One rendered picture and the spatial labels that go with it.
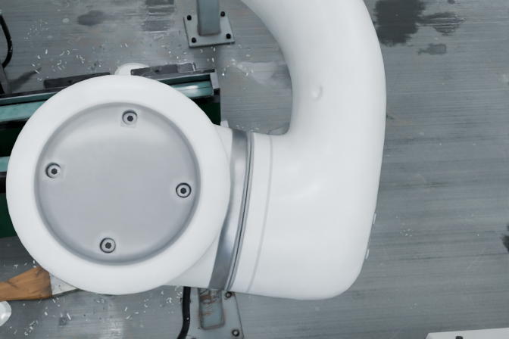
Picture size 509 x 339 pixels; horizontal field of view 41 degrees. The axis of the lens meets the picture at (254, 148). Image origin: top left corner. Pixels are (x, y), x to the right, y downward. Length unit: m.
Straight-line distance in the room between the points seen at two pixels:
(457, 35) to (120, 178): 1.05
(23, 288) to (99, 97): 0.68
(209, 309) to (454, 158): 0.45
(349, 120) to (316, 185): 0.03
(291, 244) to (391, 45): 0.94
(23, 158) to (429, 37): 1.04
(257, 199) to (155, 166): 0.06
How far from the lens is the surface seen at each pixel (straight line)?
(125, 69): 1.16
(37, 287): 0.93
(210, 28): 1.19
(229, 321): 0.87
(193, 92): 0.94
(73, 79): 1.07
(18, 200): 0.26
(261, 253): 0.30
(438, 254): 0.96
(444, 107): 1.13
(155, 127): 0.26
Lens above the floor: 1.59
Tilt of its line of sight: 50 degrees down
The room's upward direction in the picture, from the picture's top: 1 degrees clockwise
